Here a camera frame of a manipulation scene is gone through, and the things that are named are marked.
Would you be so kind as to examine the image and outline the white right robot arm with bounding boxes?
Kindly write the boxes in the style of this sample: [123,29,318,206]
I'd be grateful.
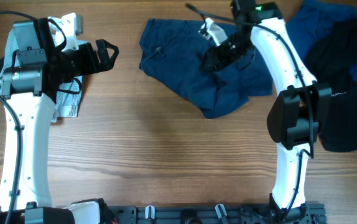
[196,1,332,222]

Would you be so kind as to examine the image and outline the dark blue shorts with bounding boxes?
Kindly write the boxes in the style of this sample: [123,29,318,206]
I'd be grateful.
[139,19,272,119]

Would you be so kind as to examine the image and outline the black garment in pile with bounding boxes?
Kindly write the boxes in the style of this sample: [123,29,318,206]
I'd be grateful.
[305,18,357,152]

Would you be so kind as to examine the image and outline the light blue denim jeans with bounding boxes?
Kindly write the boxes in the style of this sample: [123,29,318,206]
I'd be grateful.
[0,29,82,123]

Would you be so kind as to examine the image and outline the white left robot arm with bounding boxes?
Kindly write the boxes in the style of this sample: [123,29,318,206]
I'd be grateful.
[0,13,119,223]

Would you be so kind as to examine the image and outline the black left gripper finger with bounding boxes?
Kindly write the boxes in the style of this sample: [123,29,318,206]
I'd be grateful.
[98,47,113,72]
[96,39,119,67]

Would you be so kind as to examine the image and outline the blue garment in pile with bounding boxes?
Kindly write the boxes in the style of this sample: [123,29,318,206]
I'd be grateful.
[287,0,357,82]

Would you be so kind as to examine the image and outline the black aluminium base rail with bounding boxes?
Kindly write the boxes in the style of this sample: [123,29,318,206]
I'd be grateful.
[0,203,328,224]

